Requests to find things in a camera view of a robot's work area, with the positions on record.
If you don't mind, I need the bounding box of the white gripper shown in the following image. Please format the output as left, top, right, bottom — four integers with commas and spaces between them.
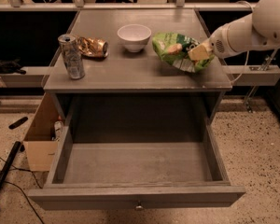
189, 14, 280, 61

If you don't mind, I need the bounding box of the green rice chip bag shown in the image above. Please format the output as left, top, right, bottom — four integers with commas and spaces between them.
152, 32, 215, 73

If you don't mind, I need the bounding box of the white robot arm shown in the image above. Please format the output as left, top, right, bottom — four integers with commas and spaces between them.
189, 0, 280, 61

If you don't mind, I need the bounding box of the grey cabinet counter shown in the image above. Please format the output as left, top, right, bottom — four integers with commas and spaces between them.
44, 8, 231, 115

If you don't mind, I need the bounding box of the grey open top drawer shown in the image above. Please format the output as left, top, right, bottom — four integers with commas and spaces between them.
27, 97, 246, 211

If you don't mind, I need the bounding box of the metal drawer knob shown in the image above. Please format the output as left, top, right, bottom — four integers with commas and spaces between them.
134, 204, 145, 211

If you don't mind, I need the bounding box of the white ceramic bowl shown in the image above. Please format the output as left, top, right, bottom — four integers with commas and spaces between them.
118, 24, 151, 52

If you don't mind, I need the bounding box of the crushed gold can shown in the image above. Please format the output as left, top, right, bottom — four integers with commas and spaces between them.
77, 36, 108, 58

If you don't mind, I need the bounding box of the tall silver drink can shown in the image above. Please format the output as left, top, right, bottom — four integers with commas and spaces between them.
58, 34, 85, 79

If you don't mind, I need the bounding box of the white bottle in box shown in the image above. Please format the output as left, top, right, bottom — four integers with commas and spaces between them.
54, 120, 63, 140

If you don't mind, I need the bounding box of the cardboard box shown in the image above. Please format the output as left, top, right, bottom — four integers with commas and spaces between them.
23, 93, 64, 172

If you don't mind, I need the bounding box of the black marker on floor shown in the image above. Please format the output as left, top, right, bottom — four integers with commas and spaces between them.
8, 117, 28, 130

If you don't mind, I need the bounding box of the black pole on floor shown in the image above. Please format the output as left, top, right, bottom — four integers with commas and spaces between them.
0, 141, 21, 190

